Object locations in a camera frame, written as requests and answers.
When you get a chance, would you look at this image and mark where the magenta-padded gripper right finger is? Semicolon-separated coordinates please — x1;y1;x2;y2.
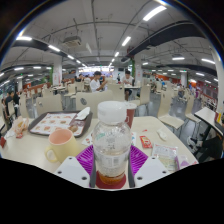
128;144;169;188

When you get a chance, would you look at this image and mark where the flat round red coaster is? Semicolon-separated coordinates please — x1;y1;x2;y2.
95;171;128;190

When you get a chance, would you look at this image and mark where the small red sauce packet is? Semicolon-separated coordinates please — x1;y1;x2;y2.
139;135;154;150

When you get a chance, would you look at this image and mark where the person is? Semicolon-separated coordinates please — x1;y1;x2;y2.
120;69;135;101
89;70;108;93
186;128;224;163
1;89;21;129

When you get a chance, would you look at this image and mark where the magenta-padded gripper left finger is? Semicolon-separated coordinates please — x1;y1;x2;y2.
53;143;98;188

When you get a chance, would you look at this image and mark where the white snack packet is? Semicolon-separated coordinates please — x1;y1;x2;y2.
151;143;179;173

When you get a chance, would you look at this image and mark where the group of beige chairs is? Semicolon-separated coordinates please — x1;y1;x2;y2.
18;81;204;132

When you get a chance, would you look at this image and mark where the crumpled white napkin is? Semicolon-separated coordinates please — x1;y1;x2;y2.
74;106;92;121

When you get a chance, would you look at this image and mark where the clear plastic tea bottle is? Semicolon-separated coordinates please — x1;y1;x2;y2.
91;100;132;188

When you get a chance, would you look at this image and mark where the dark food tray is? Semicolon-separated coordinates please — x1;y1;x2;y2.
28;110;94;138

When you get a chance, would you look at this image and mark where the yellow mug with pink inside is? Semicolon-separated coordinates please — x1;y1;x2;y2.
44;128;81;164

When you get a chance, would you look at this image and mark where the red paper cup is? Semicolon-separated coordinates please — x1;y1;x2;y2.
124;102;138;129

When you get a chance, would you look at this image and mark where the group of ceiling lights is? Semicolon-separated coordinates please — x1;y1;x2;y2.
0;4;221;85

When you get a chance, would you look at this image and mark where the clear plastic food bag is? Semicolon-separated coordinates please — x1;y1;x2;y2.
4;115;30;139

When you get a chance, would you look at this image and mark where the ceiling air conditioner unit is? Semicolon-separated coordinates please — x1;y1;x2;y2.
62;35;83;48

